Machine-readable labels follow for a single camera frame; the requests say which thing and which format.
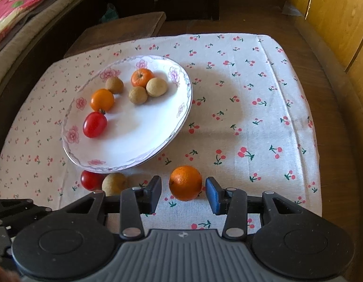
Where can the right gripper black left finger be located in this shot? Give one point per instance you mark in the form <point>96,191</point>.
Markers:
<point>133,202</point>

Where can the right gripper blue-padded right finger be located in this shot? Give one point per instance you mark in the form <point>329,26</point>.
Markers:
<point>242,212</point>

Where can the tan longan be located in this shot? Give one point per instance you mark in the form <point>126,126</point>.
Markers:
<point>138,95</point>
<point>156,87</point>
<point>113,184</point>

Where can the red cherry tomato top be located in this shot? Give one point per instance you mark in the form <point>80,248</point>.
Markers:
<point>91,181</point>

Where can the red cherry tomato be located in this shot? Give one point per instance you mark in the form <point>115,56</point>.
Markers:
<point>91,181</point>
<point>94,124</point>

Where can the red cherry tomato bottom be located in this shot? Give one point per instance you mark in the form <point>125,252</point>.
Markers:
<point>94,124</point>

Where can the brown longan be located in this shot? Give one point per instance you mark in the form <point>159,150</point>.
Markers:
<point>114,85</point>

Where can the mandarin orange with stem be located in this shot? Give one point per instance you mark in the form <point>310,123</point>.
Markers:
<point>141,77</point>

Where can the white floral ceramic plate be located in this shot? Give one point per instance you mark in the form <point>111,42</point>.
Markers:
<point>134,133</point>

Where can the beige mattress bed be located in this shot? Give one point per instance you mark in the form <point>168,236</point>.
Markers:
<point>29,32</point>

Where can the small dark wooden stool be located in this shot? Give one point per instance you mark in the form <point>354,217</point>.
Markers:
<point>118,31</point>

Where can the wooden wardrobe doors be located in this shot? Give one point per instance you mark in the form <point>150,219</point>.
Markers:
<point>340,25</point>

